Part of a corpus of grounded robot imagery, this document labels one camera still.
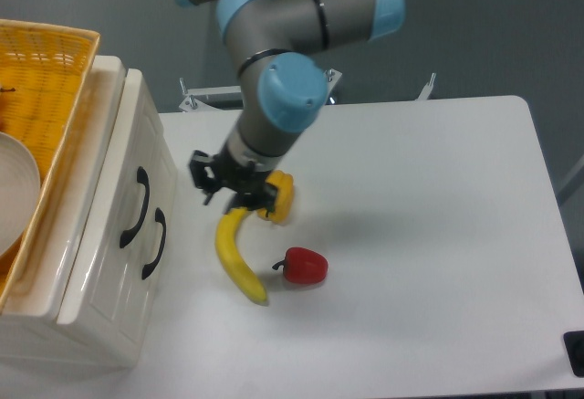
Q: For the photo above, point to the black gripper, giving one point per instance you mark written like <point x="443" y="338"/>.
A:
<point x="251" y="190"/>

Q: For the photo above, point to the white drawer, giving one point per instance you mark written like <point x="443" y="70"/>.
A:
<point x="138" y="175"/>

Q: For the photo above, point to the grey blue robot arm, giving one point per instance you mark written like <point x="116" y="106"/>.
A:
<point x="271" y="43"/>

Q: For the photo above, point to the white drawer cabinet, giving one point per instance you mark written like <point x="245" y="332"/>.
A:
<point x="30" y="326"/>

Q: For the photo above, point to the yellow bell pepper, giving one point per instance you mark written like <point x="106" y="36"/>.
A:
<point x="284" y="182"/>

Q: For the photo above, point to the yellow banana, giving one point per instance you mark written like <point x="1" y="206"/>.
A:
<point x="231" y="259"/>

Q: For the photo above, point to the red bell pepper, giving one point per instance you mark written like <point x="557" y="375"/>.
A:
<point x="303" y="266"/>

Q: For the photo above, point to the white ribbed plate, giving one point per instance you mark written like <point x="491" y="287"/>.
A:
<point x="20" y="189"/>

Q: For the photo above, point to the yellow woven basket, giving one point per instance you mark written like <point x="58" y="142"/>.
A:
<point x="47" y="66"/>

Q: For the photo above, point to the black corner object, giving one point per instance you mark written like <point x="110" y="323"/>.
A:
<point x="574" y="343"/>

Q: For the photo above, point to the black lower drawer handle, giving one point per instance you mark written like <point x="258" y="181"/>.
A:
<point x="159" y="245"/>

